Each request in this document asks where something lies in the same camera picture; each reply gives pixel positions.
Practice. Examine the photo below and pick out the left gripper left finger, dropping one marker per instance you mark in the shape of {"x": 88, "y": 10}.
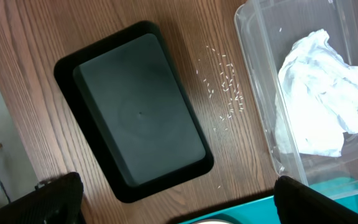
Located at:
{"x": 58, "y": 201}

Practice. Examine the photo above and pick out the white napkin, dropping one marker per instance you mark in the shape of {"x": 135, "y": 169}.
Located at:
{"x": 315, "y": 69}
{"x": 315, "y": 129}

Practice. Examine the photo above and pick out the teal serving tray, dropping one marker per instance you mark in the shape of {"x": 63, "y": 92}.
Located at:
{"x": 265, "y": 211}

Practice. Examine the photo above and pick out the clear plastic bin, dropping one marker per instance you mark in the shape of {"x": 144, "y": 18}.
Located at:
{"x": 267, "y": 31}

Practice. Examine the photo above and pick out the scattered rice grains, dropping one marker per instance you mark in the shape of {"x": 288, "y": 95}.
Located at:
{"x": 217, "y": 73}

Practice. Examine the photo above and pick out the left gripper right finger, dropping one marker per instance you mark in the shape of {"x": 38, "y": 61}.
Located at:
{"x": 299, "y": 204}

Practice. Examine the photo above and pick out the black plastic tray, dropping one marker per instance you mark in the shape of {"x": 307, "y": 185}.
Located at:
{"x": 127, "y": 98}

